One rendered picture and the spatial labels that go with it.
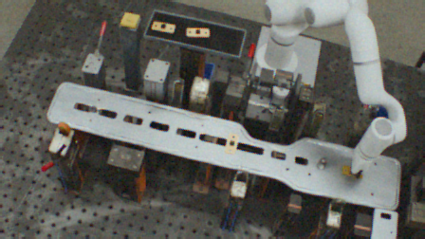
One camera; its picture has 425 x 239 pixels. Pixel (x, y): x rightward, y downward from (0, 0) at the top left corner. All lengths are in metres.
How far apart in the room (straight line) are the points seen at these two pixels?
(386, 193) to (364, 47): 0.62
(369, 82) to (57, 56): 1.51
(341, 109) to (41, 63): 1.43
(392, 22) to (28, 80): 2.60
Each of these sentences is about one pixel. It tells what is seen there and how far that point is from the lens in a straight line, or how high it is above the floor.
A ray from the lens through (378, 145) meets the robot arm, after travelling 1.80.
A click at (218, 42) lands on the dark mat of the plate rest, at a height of 1.16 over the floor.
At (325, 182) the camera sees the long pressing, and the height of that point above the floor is 1.00.
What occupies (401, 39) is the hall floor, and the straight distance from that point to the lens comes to 3.97.
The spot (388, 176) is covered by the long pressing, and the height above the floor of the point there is 1.00.
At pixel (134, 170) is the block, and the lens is 1.92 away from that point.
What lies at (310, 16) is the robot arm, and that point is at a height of 1.45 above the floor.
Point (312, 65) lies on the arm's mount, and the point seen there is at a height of 0.80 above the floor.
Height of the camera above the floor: 2.77
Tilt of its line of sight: 59 degrees down
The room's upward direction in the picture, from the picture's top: 9 degrees clockwise
